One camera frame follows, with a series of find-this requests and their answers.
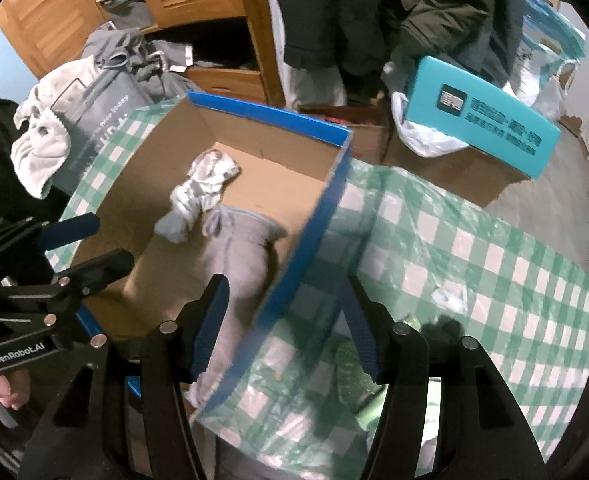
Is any person's left hand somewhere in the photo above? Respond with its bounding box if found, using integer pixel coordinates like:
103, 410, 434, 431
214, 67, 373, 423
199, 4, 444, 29
0, 372, 31, 411

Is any white plastic bag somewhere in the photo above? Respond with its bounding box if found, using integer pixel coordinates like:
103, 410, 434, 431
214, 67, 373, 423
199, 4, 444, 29
390, 91, 470, 158

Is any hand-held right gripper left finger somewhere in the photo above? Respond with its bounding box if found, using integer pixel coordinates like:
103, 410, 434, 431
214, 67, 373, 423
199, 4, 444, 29
19, 274, 231, 480

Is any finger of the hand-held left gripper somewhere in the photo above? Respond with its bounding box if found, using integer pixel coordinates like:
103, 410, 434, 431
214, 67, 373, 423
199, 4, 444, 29
0, 250, 135, 312
0, 212, 101, 262

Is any white plastic cover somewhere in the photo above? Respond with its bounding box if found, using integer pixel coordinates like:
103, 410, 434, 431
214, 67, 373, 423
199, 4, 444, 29
287, 62, 347, 108

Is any green patterned cloth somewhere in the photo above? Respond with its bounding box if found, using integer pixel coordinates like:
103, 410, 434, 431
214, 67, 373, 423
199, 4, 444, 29
335, 341, 390, 413

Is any light grey garment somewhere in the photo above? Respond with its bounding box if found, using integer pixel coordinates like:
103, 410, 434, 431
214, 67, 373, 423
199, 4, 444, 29
97, 0, 150, 31

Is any olive green hanging jacket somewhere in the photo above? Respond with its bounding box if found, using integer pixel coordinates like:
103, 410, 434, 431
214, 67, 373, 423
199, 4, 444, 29
384, 0, 525, 86

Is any grey sock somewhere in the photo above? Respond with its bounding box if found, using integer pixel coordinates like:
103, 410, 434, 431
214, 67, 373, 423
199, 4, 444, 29
184, 205, 288, 408

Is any green checkered tablecloth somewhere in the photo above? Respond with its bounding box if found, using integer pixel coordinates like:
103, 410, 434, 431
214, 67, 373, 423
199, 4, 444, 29
44, 95, 589, 480

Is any white towel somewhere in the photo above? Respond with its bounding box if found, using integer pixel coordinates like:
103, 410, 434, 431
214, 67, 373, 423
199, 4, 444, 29
10, 55, 100, 200

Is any black hanging jacket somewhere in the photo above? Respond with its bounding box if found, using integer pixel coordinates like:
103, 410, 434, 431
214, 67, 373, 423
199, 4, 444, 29
274, 0, 395, 68

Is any grey white patterned cloth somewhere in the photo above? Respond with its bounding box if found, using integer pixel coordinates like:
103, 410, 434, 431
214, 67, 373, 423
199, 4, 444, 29
153, 150, 241, 246

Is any teal printed box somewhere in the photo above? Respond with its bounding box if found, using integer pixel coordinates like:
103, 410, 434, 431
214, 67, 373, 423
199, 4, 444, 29
403, 56, 562, 179

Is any wooden wardrobe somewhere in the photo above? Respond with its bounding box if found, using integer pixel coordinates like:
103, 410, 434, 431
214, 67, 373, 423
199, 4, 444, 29
0, 0, 285, 108

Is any grey hoodie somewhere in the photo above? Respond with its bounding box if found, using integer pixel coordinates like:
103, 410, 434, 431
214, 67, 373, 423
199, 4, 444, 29
82, 25, 195, 103

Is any blue box lid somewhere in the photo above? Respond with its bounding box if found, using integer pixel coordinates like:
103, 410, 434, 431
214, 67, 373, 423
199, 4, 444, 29
72, 91, 353, 413

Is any grey printed bag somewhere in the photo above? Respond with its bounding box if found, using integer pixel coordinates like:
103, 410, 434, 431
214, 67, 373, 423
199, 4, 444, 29
54, 67, 148, 196

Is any brown cardboard box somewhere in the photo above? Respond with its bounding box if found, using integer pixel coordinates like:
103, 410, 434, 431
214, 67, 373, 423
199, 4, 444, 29
299, 105, 532, 208

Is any clear blue-edged plastic bag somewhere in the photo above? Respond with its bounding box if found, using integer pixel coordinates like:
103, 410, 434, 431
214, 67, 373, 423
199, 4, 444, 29
521, 0, 587, 121

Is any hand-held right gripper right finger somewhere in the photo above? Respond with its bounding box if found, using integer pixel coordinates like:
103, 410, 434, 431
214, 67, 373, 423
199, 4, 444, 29
341, 274, 550, 480

